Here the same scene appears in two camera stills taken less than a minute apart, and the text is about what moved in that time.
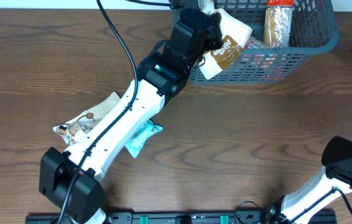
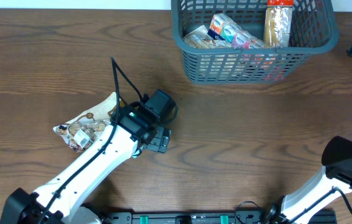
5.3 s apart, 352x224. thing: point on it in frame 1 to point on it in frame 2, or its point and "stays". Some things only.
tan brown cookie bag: x=72 y=129 stays
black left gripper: x=214 y=29 to x=162 y=143
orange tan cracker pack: x=277 y=23 stays
